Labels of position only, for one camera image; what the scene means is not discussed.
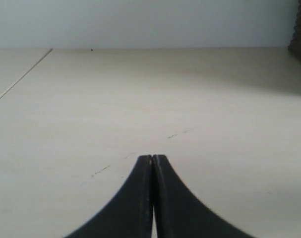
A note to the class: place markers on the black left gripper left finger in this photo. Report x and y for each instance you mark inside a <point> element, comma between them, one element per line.
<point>129,214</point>

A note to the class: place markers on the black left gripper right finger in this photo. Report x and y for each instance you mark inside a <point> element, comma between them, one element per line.
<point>178,213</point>

